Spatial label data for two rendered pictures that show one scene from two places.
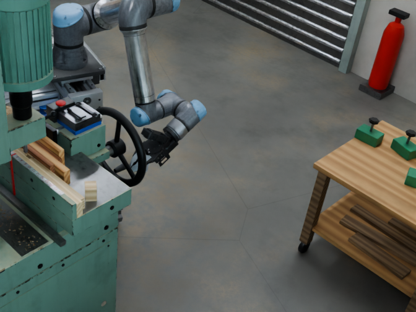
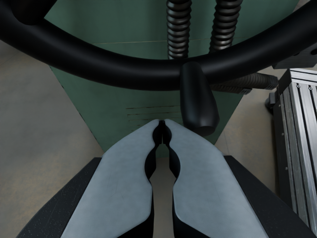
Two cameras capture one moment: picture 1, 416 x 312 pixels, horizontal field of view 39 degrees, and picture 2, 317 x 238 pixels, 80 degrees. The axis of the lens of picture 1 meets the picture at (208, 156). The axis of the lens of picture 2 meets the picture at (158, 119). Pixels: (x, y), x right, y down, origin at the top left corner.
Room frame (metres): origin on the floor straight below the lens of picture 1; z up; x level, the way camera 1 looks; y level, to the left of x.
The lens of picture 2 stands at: (1.70, 0.22, 0.80)
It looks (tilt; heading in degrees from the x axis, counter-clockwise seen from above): 58 degrees down; 139
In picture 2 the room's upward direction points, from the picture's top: straight up
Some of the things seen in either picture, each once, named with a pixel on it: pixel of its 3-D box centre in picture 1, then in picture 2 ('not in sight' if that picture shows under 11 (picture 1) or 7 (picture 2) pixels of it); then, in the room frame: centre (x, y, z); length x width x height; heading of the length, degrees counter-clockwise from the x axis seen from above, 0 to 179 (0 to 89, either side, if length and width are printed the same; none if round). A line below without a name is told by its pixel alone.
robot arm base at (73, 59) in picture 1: (69, 50); not in sight; (2.14, 0.61, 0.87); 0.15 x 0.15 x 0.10
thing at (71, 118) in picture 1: (73, 113); not in sight; (1.52, 0.43, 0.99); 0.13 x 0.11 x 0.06; 52
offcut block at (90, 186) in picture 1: (90, 190); not in sight; (1.25, 0.31, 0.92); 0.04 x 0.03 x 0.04; 16
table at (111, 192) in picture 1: (52, 155); not in sight; (1.45, 0.48, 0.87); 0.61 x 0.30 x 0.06; 52
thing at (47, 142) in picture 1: (45, 146); not in sight; (1.41, 0.48, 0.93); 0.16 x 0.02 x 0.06; 52
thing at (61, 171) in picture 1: (40, 156); not in sight; (1.36, 0.49, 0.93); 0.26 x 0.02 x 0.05; 52
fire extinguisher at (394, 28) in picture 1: (387, 53); not in sight; (3.80, -1.13, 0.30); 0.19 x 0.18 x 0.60; 140
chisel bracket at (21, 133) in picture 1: (17, 132); not in sight; (1.33, 0.53, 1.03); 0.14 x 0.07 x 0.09; 142
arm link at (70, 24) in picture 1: (69, 23); not in sight; (2.15, 0.61, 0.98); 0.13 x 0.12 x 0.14; 139
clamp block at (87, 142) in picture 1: (74, 134); not in sight; (1.51, 0.42, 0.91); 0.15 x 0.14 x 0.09; 52
